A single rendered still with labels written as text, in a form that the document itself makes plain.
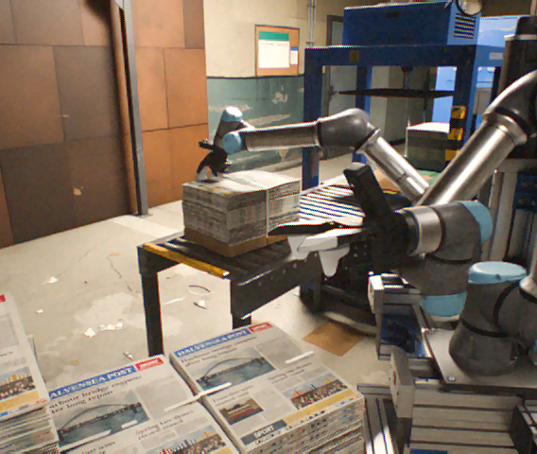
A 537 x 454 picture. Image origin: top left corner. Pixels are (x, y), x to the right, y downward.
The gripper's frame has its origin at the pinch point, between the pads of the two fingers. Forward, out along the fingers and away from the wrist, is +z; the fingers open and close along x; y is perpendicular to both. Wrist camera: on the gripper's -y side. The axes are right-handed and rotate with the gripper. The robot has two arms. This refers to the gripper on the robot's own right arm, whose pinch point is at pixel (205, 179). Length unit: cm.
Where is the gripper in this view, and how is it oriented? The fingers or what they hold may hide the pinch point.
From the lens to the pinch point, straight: 206.6
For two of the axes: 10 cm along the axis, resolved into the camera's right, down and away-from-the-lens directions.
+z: -3.4, 7.0, 6.3
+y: 6.0, 6.8, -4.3
